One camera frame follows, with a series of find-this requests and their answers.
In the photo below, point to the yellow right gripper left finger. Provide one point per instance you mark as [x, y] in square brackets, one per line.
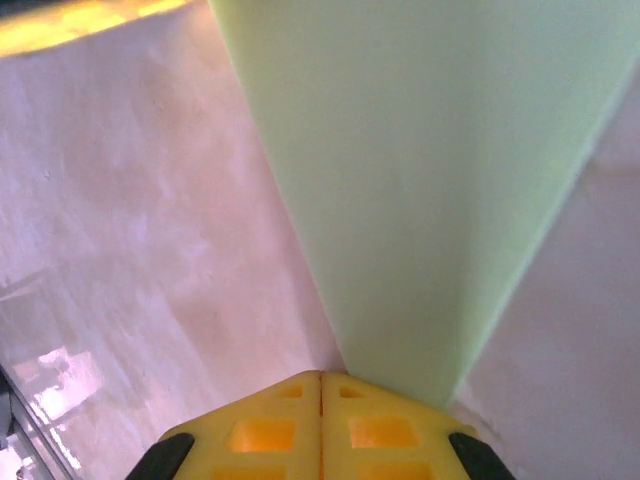
[260, 430]

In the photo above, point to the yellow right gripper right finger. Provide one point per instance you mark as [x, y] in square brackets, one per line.
[380, 430]

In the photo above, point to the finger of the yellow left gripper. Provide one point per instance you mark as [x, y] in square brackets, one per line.
[60, 22]

